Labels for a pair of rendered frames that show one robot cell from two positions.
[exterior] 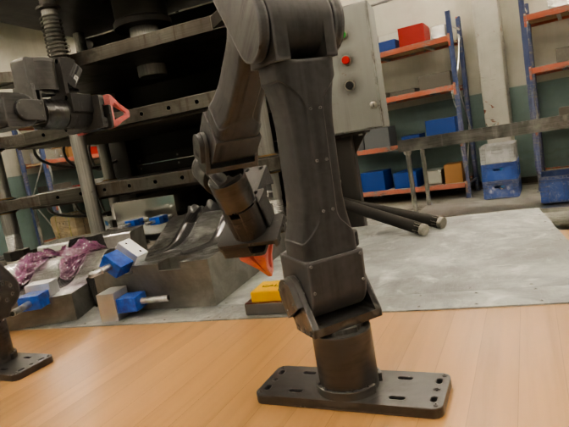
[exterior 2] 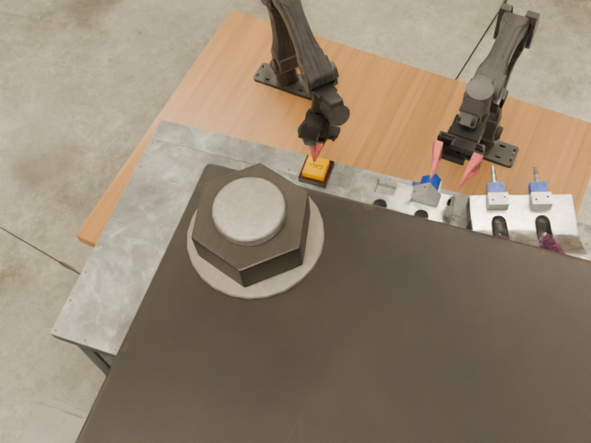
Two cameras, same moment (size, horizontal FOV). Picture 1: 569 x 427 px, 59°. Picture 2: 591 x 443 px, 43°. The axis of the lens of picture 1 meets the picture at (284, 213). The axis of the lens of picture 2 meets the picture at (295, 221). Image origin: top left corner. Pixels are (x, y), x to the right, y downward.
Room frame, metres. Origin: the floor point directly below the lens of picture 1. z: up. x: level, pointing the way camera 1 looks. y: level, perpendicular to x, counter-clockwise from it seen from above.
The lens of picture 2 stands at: (1.96, 0.10, 2.55)
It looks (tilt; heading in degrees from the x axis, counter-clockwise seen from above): 61 degrees down; 187
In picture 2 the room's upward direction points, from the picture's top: 9 degrees counter-clockwise
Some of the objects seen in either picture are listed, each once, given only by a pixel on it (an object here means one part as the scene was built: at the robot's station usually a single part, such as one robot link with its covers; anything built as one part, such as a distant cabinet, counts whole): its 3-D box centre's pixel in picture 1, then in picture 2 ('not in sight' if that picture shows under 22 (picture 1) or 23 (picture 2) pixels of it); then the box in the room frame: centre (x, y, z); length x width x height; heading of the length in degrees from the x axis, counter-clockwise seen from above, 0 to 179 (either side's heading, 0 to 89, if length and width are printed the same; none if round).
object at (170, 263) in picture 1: (176, 268); (385, 191); (0.94, 0.22, 0.87); 0.05 x 0.05 x 0.04; 70
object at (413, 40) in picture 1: (390, 119); not in sight; (7.18, -1.71, 1.17); 2.06 x 0.65 x 2.34; 58
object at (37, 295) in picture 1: (31, 302); (495, 187); (0.94, 0.51, 0.86); 0.13 x 0.05 x 0.05; 177
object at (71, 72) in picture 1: (69, 86); (467, 124); (1.02, 0.37, 1.25); 0.07 x 0.06 x 0.11; 63
